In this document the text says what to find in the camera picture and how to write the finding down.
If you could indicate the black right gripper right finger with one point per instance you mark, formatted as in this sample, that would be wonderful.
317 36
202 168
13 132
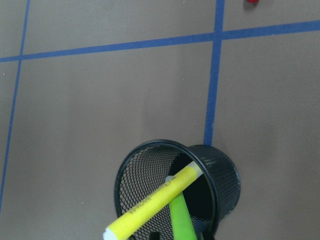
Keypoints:
206 235

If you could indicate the yellow highlighter pen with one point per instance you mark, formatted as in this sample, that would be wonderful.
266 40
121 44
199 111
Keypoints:
143 211

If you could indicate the brown paper table cover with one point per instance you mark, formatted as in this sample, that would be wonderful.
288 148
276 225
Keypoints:
83 82

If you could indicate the black mesh pen cup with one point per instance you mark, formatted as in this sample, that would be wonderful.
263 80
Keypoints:
209 199

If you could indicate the green highlighter pen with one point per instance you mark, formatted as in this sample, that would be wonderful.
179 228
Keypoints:
181 223

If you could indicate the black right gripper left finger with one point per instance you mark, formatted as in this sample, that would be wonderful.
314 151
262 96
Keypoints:
154 236

